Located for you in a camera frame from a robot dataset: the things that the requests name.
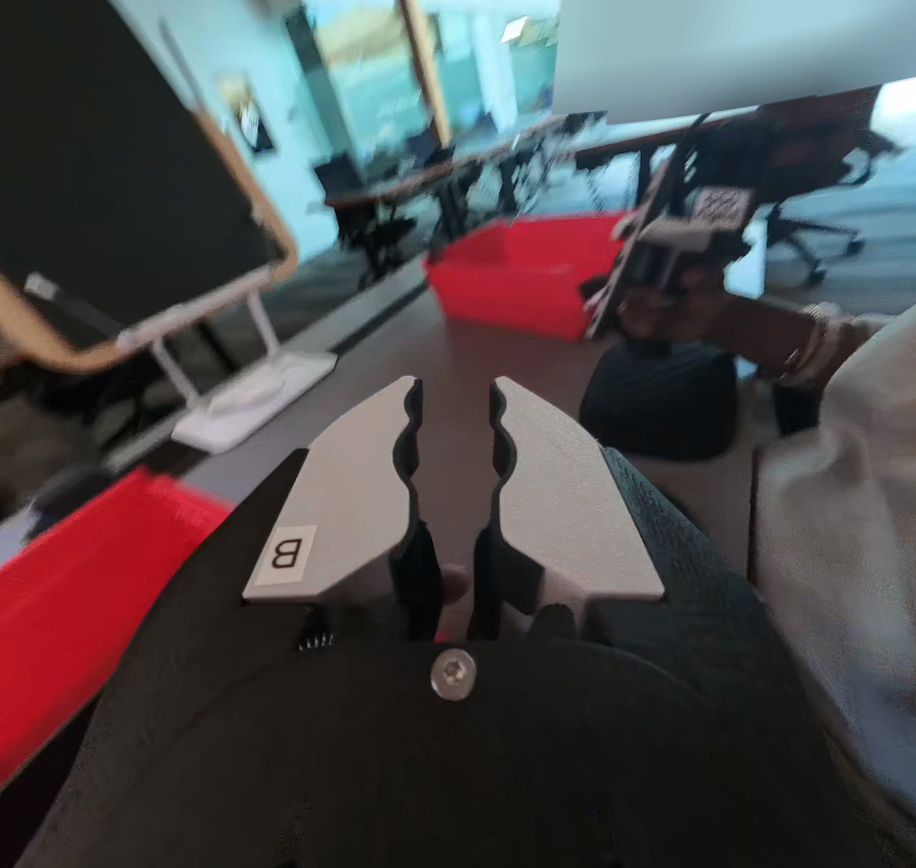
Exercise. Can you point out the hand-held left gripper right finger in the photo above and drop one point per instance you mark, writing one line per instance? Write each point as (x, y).
(565, 510)

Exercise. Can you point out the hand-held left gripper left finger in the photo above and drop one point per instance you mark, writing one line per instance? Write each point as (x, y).
(343, 496)

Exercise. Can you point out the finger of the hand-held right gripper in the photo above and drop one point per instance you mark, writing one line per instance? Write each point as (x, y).
(665, 233)
(633, 253)

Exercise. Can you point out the red plastic bin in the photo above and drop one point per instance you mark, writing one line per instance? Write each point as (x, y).
(71, 596)
(501, 288)

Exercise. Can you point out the person's right hand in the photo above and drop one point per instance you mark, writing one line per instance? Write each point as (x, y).
(665, 310)

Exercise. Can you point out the black office chair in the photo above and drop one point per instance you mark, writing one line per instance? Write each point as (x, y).
(340, 178)
(808, 152)

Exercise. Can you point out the white panel stand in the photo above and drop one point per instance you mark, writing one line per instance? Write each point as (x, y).
(250, 396)

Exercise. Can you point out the black padded wrist rest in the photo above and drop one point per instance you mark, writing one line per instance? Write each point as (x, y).
(658, 403)

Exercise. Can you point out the black panel with wooden edge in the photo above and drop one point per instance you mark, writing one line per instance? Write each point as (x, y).
(107, 167)

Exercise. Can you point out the wall picture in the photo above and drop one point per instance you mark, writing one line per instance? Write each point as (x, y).
(254, 124)

